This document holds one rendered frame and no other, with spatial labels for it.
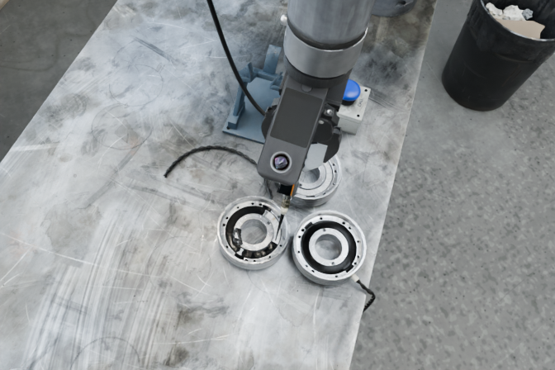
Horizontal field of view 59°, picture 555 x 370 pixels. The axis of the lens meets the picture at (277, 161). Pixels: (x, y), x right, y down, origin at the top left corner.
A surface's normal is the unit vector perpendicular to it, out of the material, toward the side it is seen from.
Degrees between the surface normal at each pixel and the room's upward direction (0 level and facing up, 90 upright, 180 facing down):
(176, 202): 0
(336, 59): 89
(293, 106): 28
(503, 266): 0
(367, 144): 0
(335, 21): 90
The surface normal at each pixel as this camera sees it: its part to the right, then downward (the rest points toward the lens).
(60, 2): 0.07, -0.49
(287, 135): -0.04, -0.03
